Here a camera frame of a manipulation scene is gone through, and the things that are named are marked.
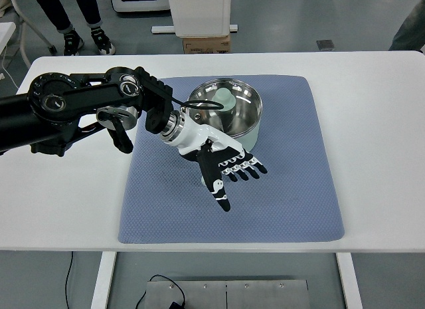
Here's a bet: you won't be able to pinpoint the white table leg frame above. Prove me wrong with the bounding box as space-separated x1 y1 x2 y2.
90 251 363 308

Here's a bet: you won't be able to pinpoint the black power cable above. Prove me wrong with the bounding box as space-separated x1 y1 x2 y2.
64 251 187 309

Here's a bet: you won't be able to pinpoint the white rolling chair frame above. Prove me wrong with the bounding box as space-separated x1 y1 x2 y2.
1 0 57 68

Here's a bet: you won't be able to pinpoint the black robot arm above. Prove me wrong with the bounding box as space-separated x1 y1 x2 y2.
1 67 223 157

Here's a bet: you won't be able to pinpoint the glass lid with green knob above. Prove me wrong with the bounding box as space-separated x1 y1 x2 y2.
188 78 262 139

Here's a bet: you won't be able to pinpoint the black white sneaker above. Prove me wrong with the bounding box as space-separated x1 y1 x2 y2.
91 28 116 55
64 30 84 56

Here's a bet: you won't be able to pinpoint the person in grey trousers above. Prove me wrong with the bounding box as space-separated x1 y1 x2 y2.
389 0 424 52

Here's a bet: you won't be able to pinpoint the blue textured mat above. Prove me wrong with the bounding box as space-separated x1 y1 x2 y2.
118 75 345 244

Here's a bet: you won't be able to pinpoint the cardboard box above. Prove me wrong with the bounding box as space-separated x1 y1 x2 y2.
183 35 230 54

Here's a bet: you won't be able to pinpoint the grey floor plate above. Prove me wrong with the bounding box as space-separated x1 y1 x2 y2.
316 39 335 52

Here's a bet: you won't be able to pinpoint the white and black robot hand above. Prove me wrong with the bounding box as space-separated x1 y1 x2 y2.
160 111 267 212

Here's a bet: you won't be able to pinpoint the left black white sneaker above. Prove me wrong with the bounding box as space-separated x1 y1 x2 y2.
64 30 84 56

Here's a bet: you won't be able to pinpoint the right black white sneaker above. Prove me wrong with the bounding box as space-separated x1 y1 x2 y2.
91 28 116 55

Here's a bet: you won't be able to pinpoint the metal base plate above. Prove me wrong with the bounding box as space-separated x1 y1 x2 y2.
143 280 310 308

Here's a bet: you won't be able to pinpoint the white appliance in background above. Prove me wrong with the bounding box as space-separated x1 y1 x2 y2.
111 0 170 13

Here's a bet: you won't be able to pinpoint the green pot with handle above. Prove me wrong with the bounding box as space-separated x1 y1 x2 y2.
188 77 263 187

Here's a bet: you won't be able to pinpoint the person legs in dark jeans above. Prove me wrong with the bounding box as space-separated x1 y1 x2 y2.
32 0 102 34

